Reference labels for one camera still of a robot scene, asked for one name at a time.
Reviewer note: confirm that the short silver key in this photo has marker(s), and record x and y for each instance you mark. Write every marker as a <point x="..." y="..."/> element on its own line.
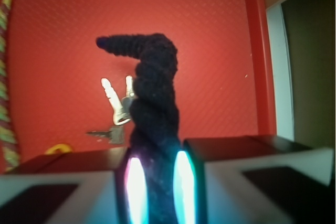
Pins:
<point x="129" y="94"/>

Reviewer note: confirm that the long silver key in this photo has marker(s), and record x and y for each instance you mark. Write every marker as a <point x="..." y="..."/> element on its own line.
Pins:
<point x="120" y="117"/>

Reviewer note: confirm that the yellow rubber duck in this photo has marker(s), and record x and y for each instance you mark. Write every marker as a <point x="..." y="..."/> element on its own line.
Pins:
<point x="59" y="149"/>

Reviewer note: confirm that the red plastic tray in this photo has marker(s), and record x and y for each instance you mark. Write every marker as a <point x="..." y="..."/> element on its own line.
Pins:
<point x="223" y="86"/>

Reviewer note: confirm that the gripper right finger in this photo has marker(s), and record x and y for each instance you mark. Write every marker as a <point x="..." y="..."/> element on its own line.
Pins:
<point x="253" y="179"/>

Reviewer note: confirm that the single silver key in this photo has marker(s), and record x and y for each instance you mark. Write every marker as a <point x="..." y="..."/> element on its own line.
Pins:
<point x="114" y="135"/>

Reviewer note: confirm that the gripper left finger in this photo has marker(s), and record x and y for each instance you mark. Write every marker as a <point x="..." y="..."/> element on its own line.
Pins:
<point x="80" y="187"/>

